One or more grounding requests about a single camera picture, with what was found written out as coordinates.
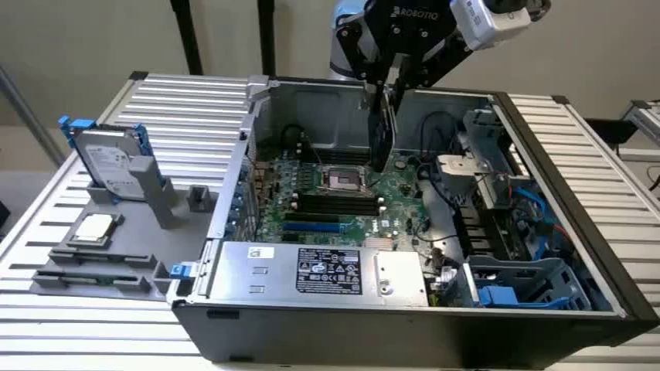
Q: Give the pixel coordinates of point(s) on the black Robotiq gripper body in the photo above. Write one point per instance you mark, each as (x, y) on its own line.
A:
(409, 23)

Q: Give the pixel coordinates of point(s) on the black graphics card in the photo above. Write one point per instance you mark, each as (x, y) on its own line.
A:
(382, 135)

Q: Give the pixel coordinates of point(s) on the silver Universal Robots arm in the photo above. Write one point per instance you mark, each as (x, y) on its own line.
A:
(333, 58)

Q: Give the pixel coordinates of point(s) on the black RAM slot bank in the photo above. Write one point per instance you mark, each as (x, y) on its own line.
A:
(334, 155)
(337, 204)

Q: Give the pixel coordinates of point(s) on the black expansion slot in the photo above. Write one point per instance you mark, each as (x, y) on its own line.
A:
(312, 217)

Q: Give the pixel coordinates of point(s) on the blue expansion slot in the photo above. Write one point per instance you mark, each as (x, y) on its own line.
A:
(312, 228)

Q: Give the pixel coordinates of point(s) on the black stand pole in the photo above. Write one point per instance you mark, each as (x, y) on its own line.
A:
(186, 36)
(265, 36)

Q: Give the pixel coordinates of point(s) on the grey metal drive cage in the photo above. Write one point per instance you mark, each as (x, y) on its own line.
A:
(481, 170)

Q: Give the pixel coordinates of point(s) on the CPU socket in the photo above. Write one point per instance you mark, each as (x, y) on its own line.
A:
(344, 178)

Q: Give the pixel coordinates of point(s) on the green motherboard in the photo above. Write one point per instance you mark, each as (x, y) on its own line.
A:
(397, 208)

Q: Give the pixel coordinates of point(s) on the small chipset heat sink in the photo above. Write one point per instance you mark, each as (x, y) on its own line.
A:
(378, 243)

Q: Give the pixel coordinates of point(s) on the grey parts rack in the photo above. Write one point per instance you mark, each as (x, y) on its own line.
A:
(154, 216)

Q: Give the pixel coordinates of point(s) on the silver power supply unit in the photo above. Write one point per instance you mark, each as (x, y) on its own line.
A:
(288, 278)

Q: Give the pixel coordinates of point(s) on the grey disk bay cage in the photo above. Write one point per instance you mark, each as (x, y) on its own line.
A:
(546, 278)

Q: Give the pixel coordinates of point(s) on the blue disk bay clip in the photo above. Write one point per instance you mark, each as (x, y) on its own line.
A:
(497, 297)

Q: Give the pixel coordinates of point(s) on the blue case latch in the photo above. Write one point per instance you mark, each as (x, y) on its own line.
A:
(182, 269)

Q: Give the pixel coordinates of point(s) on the silver CPU chip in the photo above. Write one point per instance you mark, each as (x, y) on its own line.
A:
(93, 229)

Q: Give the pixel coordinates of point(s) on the black open PC case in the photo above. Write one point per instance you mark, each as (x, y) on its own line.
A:
(360, 340)

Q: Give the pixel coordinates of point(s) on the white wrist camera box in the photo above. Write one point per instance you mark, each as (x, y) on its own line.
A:
(489, 21)

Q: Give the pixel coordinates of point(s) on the hard disk with blue bracket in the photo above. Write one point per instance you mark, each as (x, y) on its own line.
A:
(110, 162)

